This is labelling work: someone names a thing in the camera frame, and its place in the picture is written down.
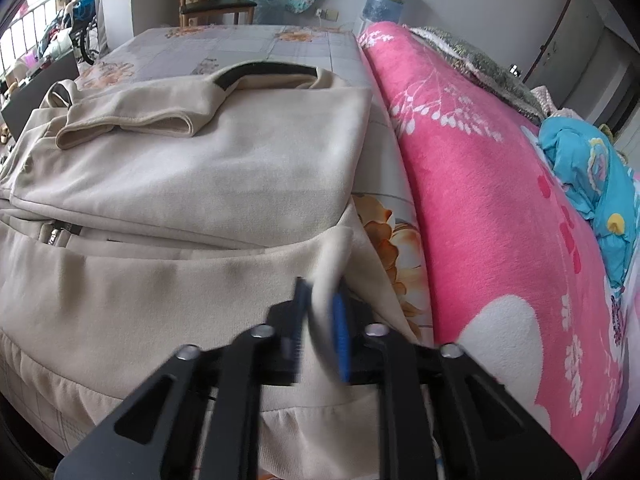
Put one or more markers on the black board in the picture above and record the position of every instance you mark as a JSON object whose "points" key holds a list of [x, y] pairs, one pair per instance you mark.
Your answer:
{"points": [[45, 90]]}

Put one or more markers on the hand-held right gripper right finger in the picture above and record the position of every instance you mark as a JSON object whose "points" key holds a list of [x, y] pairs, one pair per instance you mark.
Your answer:
{"points": [[342, 340]]}

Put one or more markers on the metal railing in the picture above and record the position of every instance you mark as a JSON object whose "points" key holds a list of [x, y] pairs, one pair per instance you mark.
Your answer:
{"points": [[30, 30]]}

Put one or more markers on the pale pink cloth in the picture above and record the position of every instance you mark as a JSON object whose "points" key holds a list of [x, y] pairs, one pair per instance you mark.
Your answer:
{"points": [[552, 105]]}

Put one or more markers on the blue printed cloth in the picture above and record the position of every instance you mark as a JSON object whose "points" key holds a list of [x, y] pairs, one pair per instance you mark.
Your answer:
{"points": [[585, 170]]}

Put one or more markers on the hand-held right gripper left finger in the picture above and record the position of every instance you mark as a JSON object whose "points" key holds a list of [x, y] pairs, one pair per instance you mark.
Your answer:
{"points": [[300, 325]]}

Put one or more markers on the pink floral blanket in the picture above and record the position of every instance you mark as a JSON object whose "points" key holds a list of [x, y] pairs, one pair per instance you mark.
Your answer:
{"points": [[475, 185]]}

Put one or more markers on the white wall socket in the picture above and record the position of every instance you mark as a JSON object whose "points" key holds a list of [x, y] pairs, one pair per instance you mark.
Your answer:
{"points": [[326, 13]]}

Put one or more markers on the wheelchair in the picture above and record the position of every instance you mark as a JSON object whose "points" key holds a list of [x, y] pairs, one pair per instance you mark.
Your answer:
{"points": [[82, 25]]}

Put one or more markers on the beige zip jacket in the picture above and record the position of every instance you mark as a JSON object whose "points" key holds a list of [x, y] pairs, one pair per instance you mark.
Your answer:
{"points": [[200, 170]]}

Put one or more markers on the grey door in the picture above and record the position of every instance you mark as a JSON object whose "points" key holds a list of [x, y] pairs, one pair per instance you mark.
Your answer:
{"points": [[565, 40]]}

